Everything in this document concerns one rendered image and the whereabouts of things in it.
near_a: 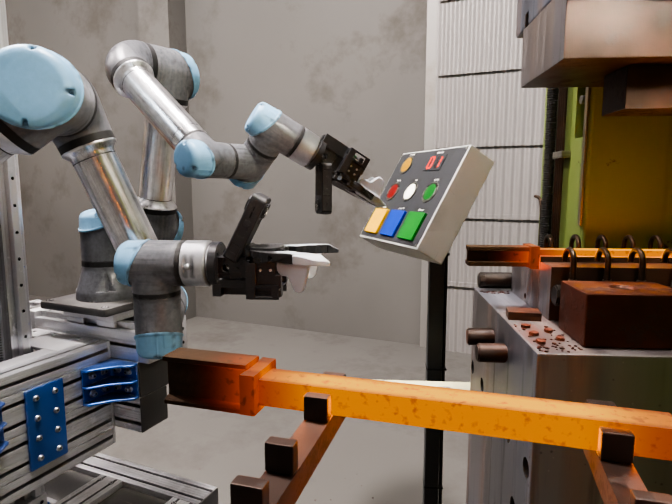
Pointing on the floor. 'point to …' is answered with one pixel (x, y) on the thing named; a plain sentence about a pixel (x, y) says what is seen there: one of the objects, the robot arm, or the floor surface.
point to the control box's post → (433, 375)
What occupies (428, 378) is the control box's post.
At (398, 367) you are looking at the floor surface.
